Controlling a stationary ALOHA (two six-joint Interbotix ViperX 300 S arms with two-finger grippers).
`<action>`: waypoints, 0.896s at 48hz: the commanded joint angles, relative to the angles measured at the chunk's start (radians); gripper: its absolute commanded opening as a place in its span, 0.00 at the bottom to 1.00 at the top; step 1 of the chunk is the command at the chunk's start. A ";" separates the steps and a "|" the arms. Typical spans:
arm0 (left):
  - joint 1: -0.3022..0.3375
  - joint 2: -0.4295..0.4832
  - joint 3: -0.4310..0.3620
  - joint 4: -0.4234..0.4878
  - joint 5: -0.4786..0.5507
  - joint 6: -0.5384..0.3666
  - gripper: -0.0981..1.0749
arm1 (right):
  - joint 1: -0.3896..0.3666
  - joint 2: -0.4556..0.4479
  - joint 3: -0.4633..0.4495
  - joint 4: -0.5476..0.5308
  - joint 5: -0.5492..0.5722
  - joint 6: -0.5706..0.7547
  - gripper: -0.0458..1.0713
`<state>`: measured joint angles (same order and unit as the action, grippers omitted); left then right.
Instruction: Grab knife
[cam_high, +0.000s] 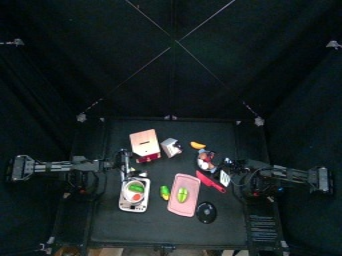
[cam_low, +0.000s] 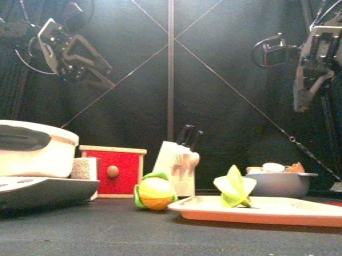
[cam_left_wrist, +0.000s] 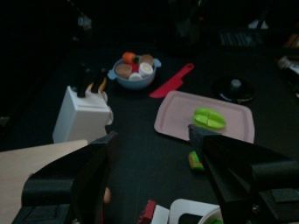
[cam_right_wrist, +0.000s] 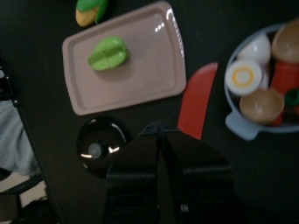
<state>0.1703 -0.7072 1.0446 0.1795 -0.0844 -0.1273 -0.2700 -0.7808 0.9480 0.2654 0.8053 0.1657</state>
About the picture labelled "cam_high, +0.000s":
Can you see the red toy knife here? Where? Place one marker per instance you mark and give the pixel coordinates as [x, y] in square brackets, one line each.
[211, 181]

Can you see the orange and red toy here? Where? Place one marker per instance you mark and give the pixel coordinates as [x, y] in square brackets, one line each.
[207, 161]

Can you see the orange toy carrot piece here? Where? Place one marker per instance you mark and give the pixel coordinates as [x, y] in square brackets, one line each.
[137, 196]

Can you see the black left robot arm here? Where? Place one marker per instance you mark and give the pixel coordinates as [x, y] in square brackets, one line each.
[58, 165]

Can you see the grey frame corner bracket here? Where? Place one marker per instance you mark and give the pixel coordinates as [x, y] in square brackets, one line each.
[333, 44]
[260, 121]
[17, 42]
[81, 117]

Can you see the green toy vegetable half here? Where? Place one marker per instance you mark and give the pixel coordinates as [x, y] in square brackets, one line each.
[182, 195]

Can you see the pink cutting board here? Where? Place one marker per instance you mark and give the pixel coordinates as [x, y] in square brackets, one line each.
[184, 198]

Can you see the green toy pepper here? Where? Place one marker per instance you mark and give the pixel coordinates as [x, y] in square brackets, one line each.
[137, 188]

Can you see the white printed label sticker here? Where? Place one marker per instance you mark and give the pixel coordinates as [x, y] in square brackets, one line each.
[263, 229]

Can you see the yellow toy banana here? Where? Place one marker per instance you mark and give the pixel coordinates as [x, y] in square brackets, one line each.
[199, 145]

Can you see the black round lid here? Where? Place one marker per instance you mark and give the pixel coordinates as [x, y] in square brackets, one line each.
[207, 212]

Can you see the white bowl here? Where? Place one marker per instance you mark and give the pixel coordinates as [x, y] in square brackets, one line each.
[128, 195]

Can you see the grey frame middle bracket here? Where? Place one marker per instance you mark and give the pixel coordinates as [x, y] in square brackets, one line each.
[170, 117]

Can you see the pink toy toaster box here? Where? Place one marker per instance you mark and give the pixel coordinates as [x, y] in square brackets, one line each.
[145, 145]

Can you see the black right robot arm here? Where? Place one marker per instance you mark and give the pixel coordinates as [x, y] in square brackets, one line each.
[289, 174]

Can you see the yellow green toy corn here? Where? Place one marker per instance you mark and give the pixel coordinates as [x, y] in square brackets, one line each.
[165, 192]

